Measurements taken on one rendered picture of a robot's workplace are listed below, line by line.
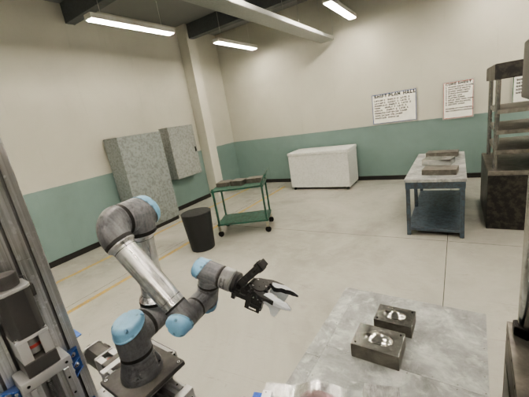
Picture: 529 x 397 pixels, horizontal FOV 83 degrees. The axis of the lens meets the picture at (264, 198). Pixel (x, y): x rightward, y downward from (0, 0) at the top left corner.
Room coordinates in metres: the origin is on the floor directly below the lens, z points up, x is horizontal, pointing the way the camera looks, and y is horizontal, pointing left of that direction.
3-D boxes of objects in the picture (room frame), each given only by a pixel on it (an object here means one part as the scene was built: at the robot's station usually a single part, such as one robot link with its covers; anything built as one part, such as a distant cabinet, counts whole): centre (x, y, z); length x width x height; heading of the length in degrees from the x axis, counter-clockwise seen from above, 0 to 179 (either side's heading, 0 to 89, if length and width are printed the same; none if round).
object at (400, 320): (1.26, -0.54, 0.83); 0.17 x 0.13 x 0.06; 54
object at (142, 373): (0.96, 0.56, 1.09); 0.15 x 0.15 x 0.10
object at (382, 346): (1.11, -0.40, 0.84); 0.20 x 0.15 x 0.07; 54
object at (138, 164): (6.27, 2.42, 0.98); 1.00 x 0.47 x 1.95; 146
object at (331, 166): (7.34, -1.57, 0.47); 1.52 x 0.77 x 0.94; 56
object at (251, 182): (5.15, 0.37, 0.50); 0.98 x 0.55 x 1.01; 81
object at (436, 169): (4.46, -2.70, 0.44); 1.90 x 0.70 x 0.89; 146
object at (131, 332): (0.96, 0.56, 1.20); 0.13 x 0.12 x 0.14; 154
